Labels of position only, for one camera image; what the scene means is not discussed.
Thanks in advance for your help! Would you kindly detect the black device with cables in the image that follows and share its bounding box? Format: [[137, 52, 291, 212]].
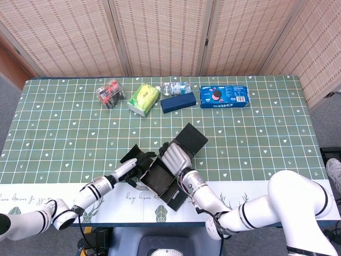
[[77, 226, 112, 256]]

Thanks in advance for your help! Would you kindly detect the blue Oreo cookie box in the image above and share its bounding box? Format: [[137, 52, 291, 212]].
[[199, 85, 251, 109]]

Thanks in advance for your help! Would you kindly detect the clear plastic bottle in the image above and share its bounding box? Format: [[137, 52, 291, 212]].
[[160, 82, 192, 97]]

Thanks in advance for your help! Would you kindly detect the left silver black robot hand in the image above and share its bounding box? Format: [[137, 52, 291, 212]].
[[111, 150, 158, 191]]

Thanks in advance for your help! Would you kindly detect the bamboo folding screen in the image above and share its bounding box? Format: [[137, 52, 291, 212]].
[[0, 0, 341, 109]]

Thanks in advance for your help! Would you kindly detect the white sneaker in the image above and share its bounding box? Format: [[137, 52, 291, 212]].
[[325, 157, 341, 191]]

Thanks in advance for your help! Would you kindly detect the dark blue rectangular box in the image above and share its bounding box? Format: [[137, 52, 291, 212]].
[[160, 92, 197, 115]]

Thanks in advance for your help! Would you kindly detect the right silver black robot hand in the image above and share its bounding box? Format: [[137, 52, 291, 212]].
[[159, 142, 193, 177]]

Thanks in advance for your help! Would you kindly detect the pack of batteries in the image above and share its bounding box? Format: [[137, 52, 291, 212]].
[[95, 78, 126, 109]]

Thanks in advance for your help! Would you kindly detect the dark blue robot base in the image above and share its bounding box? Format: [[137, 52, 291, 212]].
[[135, 226, 224, 256]]

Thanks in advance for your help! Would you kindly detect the green tissue pack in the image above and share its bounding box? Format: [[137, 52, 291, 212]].
[[127, 82, 161, 117]]

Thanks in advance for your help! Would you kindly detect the black paper box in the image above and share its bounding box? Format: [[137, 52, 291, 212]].
[[119, 122, 209, 211]]

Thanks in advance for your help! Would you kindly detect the green grid tablecloth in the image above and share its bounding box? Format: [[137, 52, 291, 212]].
[[0, 75, 334, 227]]

